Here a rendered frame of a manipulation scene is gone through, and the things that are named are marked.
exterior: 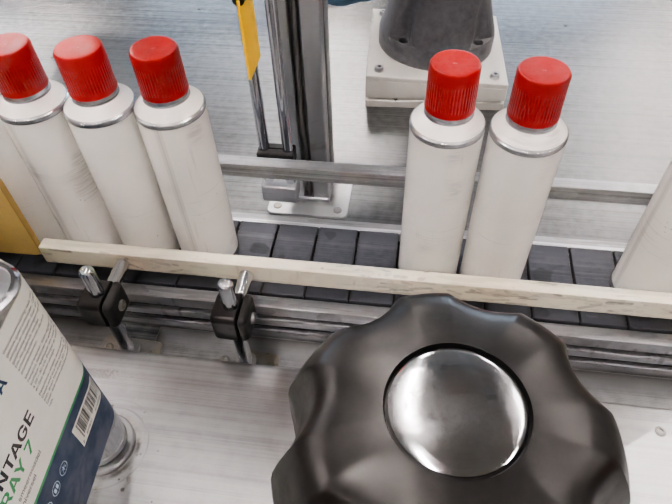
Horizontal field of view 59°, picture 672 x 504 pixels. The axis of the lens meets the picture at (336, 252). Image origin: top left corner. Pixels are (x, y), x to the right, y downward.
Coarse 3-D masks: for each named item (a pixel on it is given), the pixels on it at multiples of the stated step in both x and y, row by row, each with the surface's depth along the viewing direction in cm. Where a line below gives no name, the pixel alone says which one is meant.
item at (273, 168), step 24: (240, 168) 50; (264, 168) 50; (288, 168) 50; (312, 168) 49; (336, 168) 49; (360, 168) 49; (384, 168) 49; (552, 192) 48; (576, 192) 47; (600, 192) 47; (624, 192) 47; (648, 192) 46
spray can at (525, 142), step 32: (544, 64) 37; (512, 96) 38; (544, 96) 36; (512, 128) 39; (544, 128) 38; (512, 160) 39; (544, 160) 39; (480, 192) 43; (512, 192) 41; (544, 192) 41; (480, 224) 45; (512, 224) 43; (480, 256) 47; (512, 256) 46
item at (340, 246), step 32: (256, 224) 57; (0, 256) 55; (32, 256) 55; (256, 256) 54; (288, 256) 54; (320, 256) 54; (352, 256) 54; (384, 256) 54; (544, 256) 53; (576, 256) 53; (608, 256) 53; (192, 288) 52; (256, 288) 52; (288, 288) 52; (320, 288) 52; (544, 320) 49; (576, 320) 49; (608, 320) 48; (640, 320) 48
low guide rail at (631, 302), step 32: (64, 256) 51; (96, 256) 51; (128, 256) 50; (160, 256) 50; (192, 256) 50; (224, 256) 50; (352, 288) 49; (384, 288) 49; (416, 288) 48; (448, 288) 47; (480, 288) 47; (512, 288) 47; (544, 288) 46; (576, 288) 46; (608, 288) 46
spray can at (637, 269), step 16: (656, 192) 43; (656, 208) 43; (640, 224) 45; (656, 224) 43; (640, 240) 45; (656, 240) 44; (624, 256) 48; (640, 256) 46; (656, 256) 45; (624, 272) 48; (640, 272) 46; (656, 272) 45; (624, 288) 49; (640, 288) 47; (656, 288) 47
